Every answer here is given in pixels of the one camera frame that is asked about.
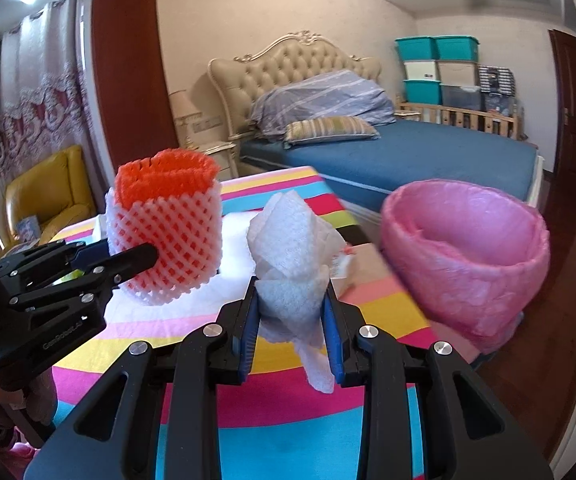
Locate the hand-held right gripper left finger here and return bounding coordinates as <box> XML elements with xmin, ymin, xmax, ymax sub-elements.
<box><xmin>23</xmin><ymin>277</ymin><xmax>263</xmax><ymax>480</ymax></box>

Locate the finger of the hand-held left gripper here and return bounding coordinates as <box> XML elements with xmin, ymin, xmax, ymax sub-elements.
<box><xmin>8</xmin><ymin>242</ymin><xmax>159</xmax><ymax>316</ymax></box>
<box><xmin>0</xmin><ymin>239</ymin><xmax>114</xmax><ymax>291</ymax></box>

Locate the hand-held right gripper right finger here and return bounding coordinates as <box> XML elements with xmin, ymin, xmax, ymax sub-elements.
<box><xmin>320</xmin><ymin>285</ymin><xmax>553</xmax><ymax>480</ymax></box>

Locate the orange white foam fruit net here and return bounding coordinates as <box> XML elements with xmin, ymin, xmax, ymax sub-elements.
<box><xmin>105</xmin><ymin>149</ymin><xmax>223</xmax><ymax>307</ymax></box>

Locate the white tissue paper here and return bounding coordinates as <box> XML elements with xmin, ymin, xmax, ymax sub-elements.
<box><xmin>247</xmin><ymin>192</ymin><xmax>349</xmax><ymax>395</ymax></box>

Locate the pink plastic bag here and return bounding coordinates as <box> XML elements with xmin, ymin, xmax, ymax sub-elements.
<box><xmin>380</xmin><ymin>179</ymin><xmax>551</xmax><ymax>356</ymax></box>

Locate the printed booklet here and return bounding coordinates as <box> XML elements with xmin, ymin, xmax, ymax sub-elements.
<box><xmin>15</xmin><ymin>216</ymin><xmax>41</xmax><ymax>242</ymax></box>

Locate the yellow armchair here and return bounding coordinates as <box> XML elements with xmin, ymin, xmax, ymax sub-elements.
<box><xmin>5</xmin><ymin>145</ymin><xmax>99</xmax><ymax>251</ymax></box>

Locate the colourful striped blanket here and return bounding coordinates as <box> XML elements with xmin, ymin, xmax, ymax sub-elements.
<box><xmin>20</xmin><ymin>164</ymin><xmax>483</xmax><ymax>480</ymax></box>

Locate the white nightstand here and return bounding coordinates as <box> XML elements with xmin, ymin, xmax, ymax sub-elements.
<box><xmin>195</xmin><ymin>140</ymin><xmax>239</xmax><ymax>181</ymax></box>

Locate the beige table lamp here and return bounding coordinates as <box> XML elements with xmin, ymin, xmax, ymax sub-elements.
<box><xmin>169</xmin><ymin>90</ymin><xmax>203</xmax><ymax>148</ymax></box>

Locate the patterned lace curtain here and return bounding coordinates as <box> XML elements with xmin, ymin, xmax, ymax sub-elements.
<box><xmin>0</xmin><ymin>0</ymin><xmax>94</xmax><ymax>181</ymax></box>

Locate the bed with blue sheet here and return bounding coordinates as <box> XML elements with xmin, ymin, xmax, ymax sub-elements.
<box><xmin>238</xmin><ymin>119</ymin><xmax>543</xmax><ymax>211</ymax></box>

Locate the brown wooden panel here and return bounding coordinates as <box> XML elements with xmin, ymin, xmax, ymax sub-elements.
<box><xmin>90</xmin><ymin>0</ymin><xmax>179</xmax><ymax>186</ymax></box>

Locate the striped pillow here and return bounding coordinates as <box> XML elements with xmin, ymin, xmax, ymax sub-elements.
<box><xmin>284</xmin><ymin>116</ymin><xmax>381</xmax><ymax>148</ymax></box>

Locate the blue-grey patterned quilt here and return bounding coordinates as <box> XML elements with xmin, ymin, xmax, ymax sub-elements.
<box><xmin>250</xmin><ymin>70</ymin><xmax>397</xmax><ymax>136</ymax></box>

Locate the beige tufted headboard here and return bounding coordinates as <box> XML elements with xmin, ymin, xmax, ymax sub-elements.
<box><xmin>208</xmin><ymin>30</ymin><xmax>383</xmax><ymax>136</ymax></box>

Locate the stack of plastic storage boxes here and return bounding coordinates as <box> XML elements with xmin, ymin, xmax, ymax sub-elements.
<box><xmin>395</xmin><ymin>35</ymin><xmax>483</xmax><ymax>111</ymax></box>

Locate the grey storage bag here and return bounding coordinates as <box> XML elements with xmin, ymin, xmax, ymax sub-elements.
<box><xmin>485</xmin><ymin>94</ymin><xmax>517</xmax><ymax>117</ymax></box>

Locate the black white checkered bag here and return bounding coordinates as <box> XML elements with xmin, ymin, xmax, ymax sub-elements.
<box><xmin>478</xmin><ymin>65</ymin><xmax>516</xmax><ymax>96</ymax></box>

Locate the dark wooden door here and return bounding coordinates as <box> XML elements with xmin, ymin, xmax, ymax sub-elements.
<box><xmin>548</xmin><ymin>29</ymin><xmax>576</xmax><ymax>211</ymax></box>

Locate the wooden crib rail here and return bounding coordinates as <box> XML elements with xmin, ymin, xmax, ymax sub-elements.
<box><xmin>398</xmin><ymin>101</ymin><xmax>526</xmax><ymax>141</ymax></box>

